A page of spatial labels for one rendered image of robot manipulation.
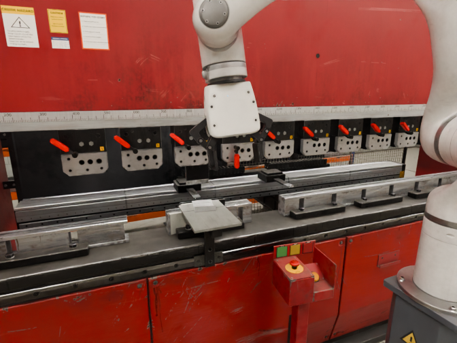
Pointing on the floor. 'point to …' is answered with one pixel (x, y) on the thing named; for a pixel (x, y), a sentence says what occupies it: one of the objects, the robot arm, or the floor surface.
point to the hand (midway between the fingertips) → (237, 161)
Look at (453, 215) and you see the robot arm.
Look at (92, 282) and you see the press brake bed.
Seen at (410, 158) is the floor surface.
